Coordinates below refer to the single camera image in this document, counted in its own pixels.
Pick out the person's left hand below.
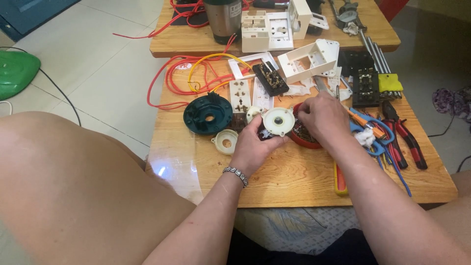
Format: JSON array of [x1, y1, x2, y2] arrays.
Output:
[[230, 115, 291, 177]]

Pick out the person's right hand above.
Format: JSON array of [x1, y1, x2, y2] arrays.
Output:
[[297, 91, 354, 148]]

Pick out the white round plastic gear housing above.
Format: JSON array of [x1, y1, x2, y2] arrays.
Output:
[[262, 107, 296, 138]]

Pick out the heap of brass screws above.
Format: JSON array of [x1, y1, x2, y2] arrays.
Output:
[[293, 119, 317, 143]]

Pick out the red round bowl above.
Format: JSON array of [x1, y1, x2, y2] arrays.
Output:
[[289, 102, 324, 150]]

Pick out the flat metal blade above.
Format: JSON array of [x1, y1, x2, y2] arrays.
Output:
[[313, 75, 332, 93]]

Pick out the white socket insert panel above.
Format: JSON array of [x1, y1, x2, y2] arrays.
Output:
[[252, 77, 275, 111], [228, 79, 252, 113]]

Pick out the black terminal block brass contacts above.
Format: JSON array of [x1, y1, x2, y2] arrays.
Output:
[[252, 61, 290, 97]]

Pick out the small white round plastic cap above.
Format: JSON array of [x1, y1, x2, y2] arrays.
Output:
[[245, 106, 264, 124]]

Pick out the crumpled white tissue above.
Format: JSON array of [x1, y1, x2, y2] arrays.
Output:
[[353, 128, 376, 149]]

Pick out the white open plastic socket box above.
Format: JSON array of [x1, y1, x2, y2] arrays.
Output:
[[277, 39, 340, 85]]

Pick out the white multi socket housing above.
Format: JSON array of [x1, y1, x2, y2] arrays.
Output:
[[241, 10, 294, 53]]

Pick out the hex key set yellow holder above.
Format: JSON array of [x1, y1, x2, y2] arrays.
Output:
[[358, 29, 404, 101]]

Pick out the white plastic box cover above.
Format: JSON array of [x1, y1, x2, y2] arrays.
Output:
[[287, 0, 313, 40]]

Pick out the red black cutting pliers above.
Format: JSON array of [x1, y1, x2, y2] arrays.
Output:
[[382, 119, 409, 170]]

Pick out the dark green round plastic base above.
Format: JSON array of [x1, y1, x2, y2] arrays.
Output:
[[183, 92, 234, 136]]

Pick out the red black combination pliers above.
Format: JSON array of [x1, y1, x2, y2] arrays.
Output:
[[381, 100, 428, 170]]

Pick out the grey patterned floor mat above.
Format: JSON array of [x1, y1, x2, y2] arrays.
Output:
[[233, 206, 362, 256]]

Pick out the steel insulated mug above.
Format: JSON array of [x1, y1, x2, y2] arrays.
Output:
[[203, 0, 243, 45]]

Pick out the red plastic stool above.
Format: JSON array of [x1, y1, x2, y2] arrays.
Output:
[[375, 0, 410, 23]]

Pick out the person's black shorts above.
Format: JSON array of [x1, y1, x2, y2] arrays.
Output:
[[225, 227, 380, 265]]

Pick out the purple floral cloth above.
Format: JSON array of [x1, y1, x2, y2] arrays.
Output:
[[432, 86, 471, 124]]

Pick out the black mat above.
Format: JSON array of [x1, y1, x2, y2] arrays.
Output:
[[171, 0, 208, 27]]

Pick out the person's right leg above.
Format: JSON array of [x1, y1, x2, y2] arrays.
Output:
[[427, 171, 471, 251]]

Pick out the person's leg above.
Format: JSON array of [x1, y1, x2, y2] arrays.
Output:
[[0, 111, 197, 265], [427, 171, 471, 251]]

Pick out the person's left leg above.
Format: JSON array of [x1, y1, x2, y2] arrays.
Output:
[[0, 111, 197, 265]]

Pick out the green plastic fan base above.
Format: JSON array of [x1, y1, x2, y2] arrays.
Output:
[[0, 50, 41, 101]]

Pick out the blue door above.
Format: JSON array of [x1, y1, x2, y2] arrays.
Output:
[[0, 0, 81, 42]]

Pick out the black switch block metal contacts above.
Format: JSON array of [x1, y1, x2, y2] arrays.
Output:
[[352, 68, 380, 108]]

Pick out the brown plastic switch part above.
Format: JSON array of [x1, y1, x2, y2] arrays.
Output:
[[230, 113, 248, 134]]

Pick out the black plastic base plate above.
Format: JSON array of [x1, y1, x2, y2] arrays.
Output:
[[337, 50, 374, 79]]

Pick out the orange handled screwdriver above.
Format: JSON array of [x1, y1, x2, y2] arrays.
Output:
[[344, 106, 388, 139]]

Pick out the yellow red tool handle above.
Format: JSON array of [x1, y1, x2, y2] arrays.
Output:
[[333, 160, 349, 197]]

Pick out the blue handled scissors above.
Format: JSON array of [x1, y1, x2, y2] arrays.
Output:
[[347, 107, 395, 157]]

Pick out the white rectangular frame plate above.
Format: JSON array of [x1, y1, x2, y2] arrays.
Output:
[[228, 52, 280, 81]]

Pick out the cream toothed plastic ring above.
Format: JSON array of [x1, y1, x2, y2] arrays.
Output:
[[211, 129, 239, 155]]

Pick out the silver beaded bracelet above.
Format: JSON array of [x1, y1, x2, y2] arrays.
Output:
[[222, 166, 249, 188]]

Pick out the small white plastic frame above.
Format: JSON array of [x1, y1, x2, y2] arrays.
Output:
[[309, 12, 330, 30]]

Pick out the blue electrical wires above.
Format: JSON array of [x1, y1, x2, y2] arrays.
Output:
[[370, 144, 413, 198]]

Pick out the yellow electrical wire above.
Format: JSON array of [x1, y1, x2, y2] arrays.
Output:
[[187, 53, 253, 93]]

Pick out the red electrical wire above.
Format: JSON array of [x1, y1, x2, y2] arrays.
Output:
[[113, 0, 255, 111]]

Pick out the thin black cable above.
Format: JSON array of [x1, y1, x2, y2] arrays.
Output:
[[428, 110, 471, 174]]

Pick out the black power cable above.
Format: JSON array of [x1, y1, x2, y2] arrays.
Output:
[[0, 46, 82, 127]]

